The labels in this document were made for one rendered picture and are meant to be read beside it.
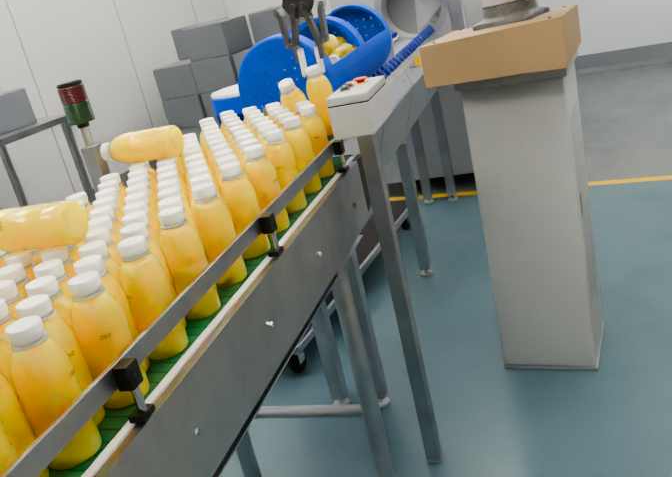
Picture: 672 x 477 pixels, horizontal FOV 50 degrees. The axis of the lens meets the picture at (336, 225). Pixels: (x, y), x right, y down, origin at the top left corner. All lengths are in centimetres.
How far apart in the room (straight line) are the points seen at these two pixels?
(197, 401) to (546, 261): 148
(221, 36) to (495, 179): 393
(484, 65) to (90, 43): 479
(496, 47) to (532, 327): 93
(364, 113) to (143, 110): 523
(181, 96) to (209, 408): 524
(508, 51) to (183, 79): 441
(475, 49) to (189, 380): 132
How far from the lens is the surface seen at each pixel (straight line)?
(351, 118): 167
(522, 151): 220
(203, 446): 109
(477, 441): 225
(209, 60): 598
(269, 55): 210
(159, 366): 108
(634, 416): 230
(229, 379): 115
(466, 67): 207
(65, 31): 629
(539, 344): 248
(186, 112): 623
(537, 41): 202
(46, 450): 86
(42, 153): 589
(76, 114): 185
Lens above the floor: 137
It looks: 19 degrees down
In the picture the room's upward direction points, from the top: 13 degrees counter-clockwise
